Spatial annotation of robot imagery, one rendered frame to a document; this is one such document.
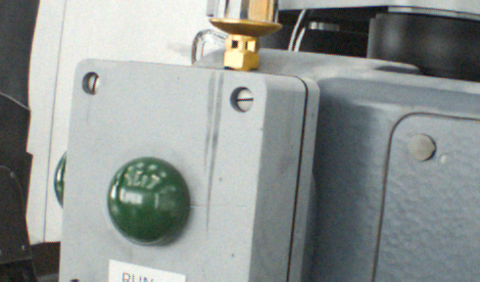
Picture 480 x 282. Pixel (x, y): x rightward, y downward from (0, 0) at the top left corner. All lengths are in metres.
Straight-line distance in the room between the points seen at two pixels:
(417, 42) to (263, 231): 0.17
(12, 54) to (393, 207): 0.36
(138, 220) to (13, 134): 0.33
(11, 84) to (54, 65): 5.98
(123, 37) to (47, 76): 0.52
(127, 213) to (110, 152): 0.03
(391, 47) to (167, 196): 0.19
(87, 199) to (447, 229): 0.12
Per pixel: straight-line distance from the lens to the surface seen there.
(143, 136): 0.43
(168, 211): 0.42
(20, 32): 0.77
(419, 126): 0.45
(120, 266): 0.44
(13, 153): 0.74
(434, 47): 0.56
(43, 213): 6.78
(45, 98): 6.76
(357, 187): 0.46
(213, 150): 0.42
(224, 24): 0.50
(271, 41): 0.94
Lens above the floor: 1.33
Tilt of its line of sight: 3 degrees down
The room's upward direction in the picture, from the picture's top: 6 degrees clockwise
